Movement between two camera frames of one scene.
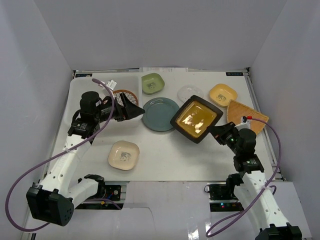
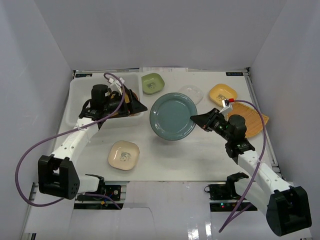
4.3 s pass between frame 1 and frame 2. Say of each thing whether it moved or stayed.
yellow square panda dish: stayed
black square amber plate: moved
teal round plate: moved
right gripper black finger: moved
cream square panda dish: stayed
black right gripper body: moved
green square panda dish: stayed
